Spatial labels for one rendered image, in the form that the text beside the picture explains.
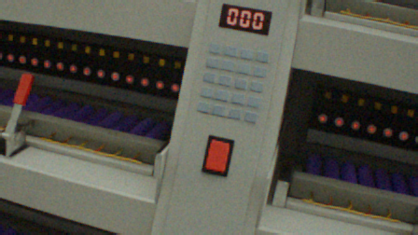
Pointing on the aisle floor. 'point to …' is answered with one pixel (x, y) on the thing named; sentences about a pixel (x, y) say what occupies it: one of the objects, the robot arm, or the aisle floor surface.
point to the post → (265, 123)
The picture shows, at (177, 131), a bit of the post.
